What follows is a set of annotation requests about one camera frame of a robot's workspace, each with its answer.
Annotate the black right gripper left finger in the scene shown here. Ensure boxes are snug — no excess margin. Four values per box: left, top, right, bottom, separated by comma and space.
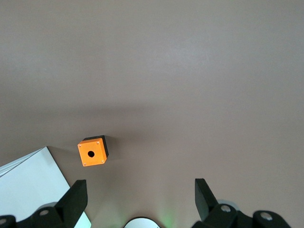
0, 179, 88, 228

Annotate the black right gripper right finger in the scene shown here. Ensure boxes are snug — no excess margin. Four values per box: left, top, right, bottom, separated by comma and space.
190, 178, 292, 228

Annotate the white drawer cabinet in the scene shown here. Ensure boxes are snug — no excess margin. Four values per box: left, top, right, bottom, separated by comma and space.
0, 146, 92, 228

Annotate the brown table cover sheet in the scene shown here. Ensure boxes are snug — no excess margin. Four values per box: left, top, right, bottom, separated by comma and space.
0, 0, 304, 228

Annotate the orange button enclosure box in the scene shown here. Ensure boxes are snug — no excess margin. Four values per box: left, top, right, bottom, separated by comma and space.
77, 135, 110, 168

